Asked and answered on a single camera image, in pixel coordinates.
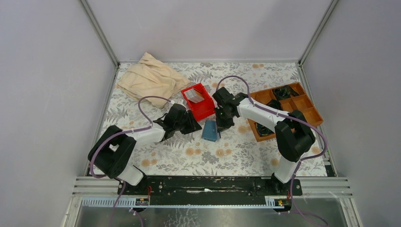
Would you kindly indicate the beige crumpled cloth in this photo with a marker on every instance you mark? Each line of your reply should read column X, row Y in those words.
column 152, row 79

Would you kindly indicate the red plastic bin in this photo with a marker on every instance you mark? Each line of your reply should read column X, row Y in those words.
column 202, row 109

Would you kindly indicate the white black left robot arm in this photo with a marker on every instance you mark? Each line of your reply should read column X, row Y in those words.
column 110, row 156

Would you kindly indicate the floral patterned table mat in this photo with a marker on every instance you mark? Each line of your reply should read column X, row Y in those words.
column 237, row 152

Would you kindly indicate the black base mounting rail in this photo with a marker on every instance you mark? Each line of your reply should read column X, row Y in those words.
column 210, row 190

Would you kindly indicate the wooden compartment tray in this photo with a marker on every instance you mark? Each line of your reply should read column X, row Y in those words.
column 289, row 98

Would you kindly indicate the blue card holder wallet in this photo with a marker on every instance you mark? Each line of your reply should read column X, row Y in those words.
column 210, row 131

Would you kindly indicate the stack of credit cards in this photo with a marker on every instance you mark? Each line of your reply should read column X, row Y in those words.
column 193, row 95

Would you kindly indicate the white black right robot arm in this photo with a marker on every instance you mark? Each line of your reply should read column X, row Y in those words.
column 293, row 134

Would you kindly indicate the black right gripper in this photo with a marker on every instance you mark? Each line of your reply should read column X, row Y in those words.
column 221, row 125

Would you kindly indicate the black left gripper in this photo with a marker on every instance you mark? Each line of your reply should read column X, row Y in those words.
column 193, row 125

